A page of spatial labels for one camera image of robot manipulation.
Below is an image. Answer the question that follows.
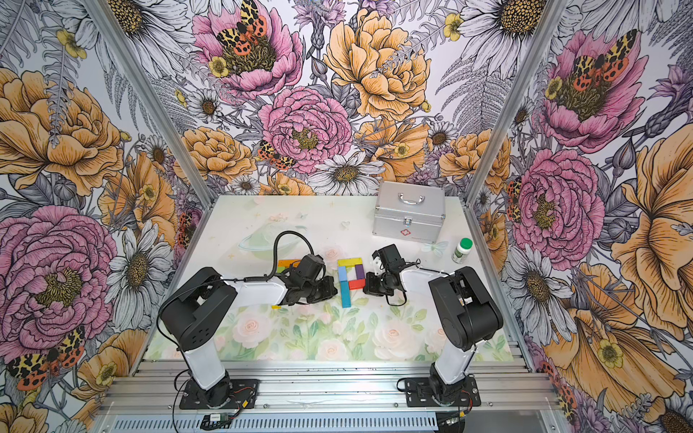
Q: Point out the orange block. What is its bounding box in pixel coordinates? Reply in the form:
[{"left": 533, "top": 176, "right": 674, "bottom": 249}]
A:
[{"left": 277, "top": 259, "right": 301, "bottom": 268}]

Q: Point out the teal block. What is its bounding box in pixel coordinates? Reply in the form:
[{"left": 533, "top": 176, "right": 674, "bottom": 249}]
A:
[{"left": 339, "top": 281, "right": 352, "bottom": 309}]

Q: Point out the purple block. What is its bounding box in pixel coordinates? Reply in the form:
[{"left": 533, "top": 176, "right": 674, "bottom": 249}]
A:
[{"left": 355, "top": 264, "right": 366, "bottom": 280}]

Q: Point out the red block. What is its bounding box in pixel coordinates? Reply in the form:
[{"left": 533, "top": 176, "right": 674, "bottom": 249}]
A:
[{"left": 348, "top": 279, "right": 366, "bottom": 290}]

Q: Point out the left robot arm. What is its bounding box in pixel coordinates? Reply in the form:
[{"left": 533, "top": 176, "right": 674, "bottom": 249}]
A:
[{"left": 159, "top": 254, "right": 337, "bottom": 410}]

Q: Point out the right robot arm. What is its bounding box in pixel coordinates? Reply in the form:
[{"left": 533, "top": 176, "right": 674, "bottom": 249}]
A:
[{"left": 364, "top": 245, "right": 504, "bottom": 411}]

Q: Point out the silver metal case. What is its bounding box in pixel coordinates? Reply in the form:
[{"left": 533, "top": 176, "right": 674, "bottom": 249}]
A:
[{"left": 373, "top": 181, "right": 446, "bottom": 244}]

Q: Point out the clear glass bowl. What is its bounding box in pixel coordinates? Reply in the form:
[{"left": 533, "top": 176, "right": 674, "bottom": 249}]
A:
[{"left": 238, "top": 222, "right": 307, "bottom": 259}]

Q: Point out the white green-capped bottle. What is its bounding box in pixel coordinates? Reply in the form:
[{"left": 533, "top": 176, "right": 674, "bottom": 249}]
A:
[{"left": 452, "top": 237, "right": 474, "bottom": 263}]

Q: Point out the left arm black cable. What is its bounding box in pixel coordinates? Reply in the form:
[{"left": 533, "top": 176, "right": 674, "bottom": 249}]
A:
[{"left": 271, "top": 231, "right": 316, "bottom": 283}]

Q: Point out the aluminium rail frame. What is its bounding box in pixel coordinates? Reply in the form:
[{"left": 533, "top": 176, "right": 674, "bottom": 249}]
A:
[{"left": 93, "top": 359, "right": 570, "bottom": 432}]

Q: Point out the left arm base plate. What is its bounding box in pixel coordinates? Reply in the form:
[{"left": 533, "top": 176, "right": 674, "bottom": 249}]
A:
[{"left": 179, "top": 377, "right": 260, "bottom": 411}]

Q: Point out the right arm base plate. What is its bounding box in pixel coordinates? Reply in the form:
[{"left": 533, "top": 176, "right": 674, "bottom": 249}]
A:
[{"left": 396, "top": 375, "right": 482, "bottom": 410}]

